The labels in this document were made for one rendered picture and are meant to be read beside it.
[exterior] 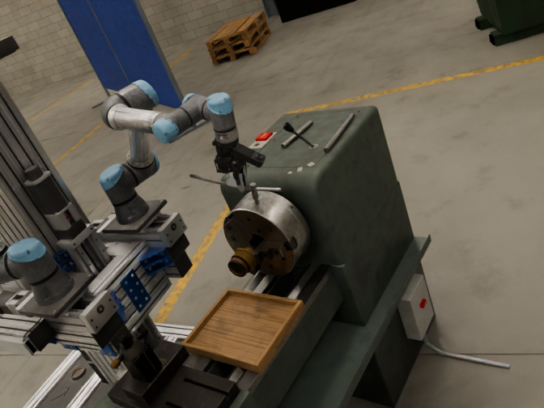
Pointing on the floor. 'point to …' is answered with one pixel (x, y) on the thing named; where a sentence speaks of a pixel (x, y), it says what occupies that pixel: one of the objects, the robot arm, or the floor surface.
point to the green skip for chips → (511, 19)
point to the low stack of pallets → (238, 38)
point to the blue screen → (122, 48)
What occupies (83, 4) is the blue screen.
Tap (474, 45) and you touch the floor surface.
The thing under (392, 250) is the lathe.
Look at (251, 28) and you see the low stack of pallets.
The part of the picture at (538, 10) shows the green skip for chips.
